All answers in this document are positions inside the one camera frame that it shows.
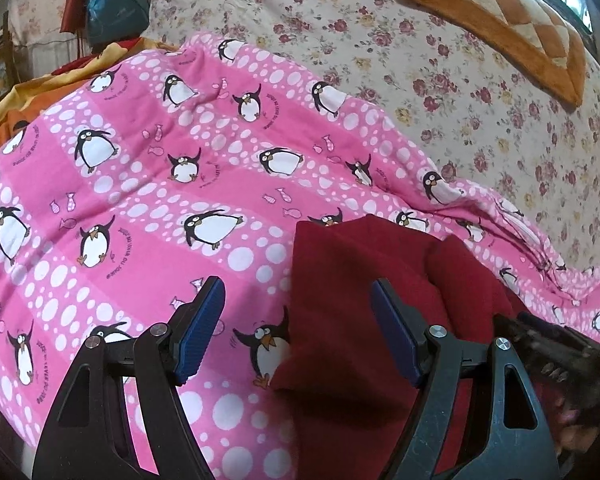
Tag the blue bag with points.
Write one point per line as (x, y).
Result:
(117, 7)

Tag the floral bed sheet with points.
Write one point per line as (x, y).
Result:
(380, 35)

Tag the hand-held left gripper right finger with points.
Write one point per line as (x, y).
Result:
(392, 327)

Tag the pink penguin print blanket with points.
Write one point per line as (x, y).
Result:
(145, 185)

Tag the orange yellow blanket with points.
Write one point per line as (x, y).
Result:
(40, 95)

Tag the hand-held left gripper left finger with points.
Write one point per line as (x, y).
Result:
(202, 327)

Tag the orange checkered cushion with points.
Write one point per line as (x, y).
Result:
(505, 10)

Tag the dark red garment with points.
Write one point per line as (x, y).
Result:
(340, 305)

